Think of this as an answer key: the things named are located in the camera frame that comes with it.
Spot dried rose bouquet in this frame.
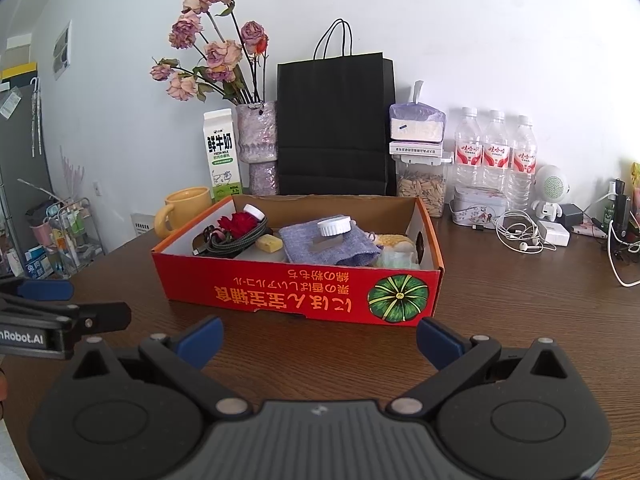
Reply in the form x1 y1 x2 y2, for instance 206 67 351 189
150 0 271 107

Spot white cable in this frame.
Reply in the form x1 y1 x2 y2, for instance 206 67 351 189
606 220 640 289

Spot white ribbed cap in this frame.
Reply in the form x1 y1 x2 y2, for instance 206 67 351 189
318 216 353 238

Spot white round robot speaker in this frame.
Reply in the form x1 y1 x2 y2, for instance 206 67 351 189
531 164 571 221

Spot red knit flower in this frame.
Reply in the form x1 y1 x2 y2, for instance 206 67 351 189
218 212 257 239

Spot metal storage rack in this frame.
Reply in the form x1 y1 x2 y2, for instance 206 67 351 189
19 177 107 279

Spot white green milk carton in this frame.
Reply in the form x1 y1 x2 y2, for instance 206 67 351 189
202 108 244 204

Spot black paper bag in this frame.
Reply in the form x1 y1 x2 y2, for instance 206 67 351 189
276 19 397 197

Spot purple tissue pack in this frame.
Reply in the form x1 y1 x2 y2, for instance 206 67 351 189
389 81 447 143

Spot yellow mug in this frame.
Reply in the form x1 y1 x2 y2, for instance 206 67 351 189
154 186 214 239

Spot black power adapter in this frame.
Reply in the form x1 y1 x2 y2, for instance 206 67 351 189
557 203 585 229

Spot white earphones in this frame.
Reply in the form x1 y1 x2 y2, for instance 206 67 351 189
495 212 557 254

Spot yellow white plush toy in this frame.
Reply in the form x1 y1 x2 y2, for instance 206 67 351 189
375 232 418 254

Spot braided charging cable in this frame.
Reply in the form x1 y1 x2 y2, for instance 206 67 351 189
191 220 274 260

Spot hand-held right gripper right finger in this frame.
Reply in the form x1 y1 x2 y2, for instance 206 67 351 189
387 317 572 415

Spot clear jar of seeds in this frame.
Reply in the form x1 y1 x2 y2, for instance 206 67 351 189
392 153 454 218

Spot purple speckled cylinder stand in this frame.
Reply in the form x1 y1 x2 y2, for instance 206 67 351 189
248 161 278 196

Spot clear tissue packet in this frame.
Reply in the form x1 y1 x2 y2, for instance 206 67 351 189
377 250 421 269

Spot printed white tin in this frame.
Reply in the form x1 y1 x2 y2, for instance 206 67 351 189
449 185 509 226

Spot purple speckled vase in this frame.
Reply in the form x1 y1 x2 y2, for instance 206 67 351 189
236 101 278 163

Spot grey drawstring pouch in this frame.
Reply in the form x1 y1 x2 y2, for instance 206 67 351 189
278 220 381 267

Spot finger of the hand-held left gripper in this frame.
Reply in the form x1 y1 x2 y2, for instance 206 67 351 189
0 279 75 306
0 294 132 336

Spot yellow black board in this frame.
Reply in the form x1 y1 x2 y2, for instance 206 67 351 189
0 32 39 92

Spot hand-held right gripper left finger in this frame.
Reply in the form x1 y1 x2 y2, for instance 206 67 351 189
72 316 252 415

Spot clear water bottle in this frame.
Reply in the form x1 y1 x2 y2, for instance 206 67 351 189
481 110 510 192
507 115 539 211
454 106 484 196

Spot red cardboard box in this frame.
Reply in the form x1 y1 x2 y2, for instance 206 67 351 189
151 195 445 327

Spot white flat labelled box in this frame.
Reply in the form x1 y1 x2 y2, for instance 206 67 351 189
390 141 447 156

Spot white charger block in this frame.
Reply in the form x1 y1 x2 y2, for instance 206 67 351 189
537 220 572 248

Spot small green bottle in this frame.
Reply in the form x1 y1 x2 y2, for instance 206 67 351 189
602 180 619 234

